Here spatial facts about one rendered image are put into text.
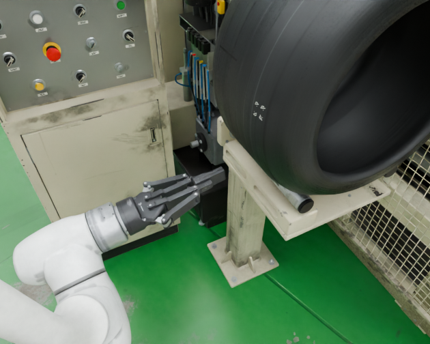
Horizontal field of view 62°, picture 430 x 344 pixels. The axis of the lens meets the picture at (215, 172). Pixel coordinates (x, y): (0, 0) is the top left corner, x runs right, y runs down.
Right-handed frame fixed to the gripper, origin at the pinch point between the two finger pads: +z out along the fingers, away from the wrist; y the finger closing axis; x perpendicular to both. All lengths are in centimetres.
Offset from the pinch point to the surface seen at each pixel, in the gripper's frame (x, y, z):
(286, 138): -14.0, -10.7, 12.2
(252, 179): 17.8, 8.5, 15.1
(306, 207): 13.8, -9.2, 19.7
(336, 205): 25.7, -6.2, 32.9
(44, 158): 23, 61, -39
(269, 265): 105, 23, 28
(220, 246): 103, 43, 12
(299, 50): -28.6, -8.4, 15.9
